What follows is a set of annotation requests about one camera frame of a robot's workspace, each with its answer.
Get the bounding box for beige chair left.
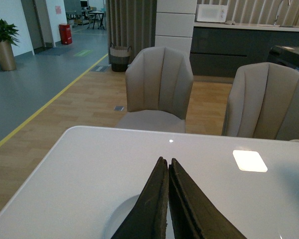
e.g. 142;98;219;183
116;46;193;133

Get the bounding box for dark grey kitchen counter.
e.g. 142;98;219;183
190;23;299;77

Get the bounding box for woven laundry basket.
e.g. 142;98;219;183
109;42;132;72

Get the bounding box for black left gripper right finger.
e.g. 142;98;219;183
169;158;245;239

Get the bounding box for distant black-legged table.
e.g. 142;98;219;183
89;11;106;30

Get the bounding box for red fire extinguisher box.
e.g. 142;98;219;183
59;23;72;45

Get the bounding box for beige chair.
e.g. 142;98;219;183
116;46;193;133
222;62;299;140

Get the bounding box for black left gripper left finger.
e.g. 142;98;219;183
112;157;169;239

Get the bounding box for beige chair right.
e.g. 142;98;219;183
222;62;299;140

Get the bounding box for green potted plant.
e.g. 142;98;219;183
0;18;19;46

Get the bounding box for grey round plate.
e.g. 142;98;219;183
103;194;174;239

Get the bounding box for white pillar cabinet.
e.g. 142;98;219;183
154;0;197;55

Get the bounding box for grey floor socket plate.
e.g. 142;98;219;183
114;106;124;111

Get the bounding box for white microwave oven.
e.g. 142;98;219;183
195;4;228;23

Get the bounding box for gold tall planter pot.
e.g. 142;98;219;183
0;41;16;71

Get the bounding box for beige slatted curtain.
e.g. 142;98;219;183
106;0;157;62

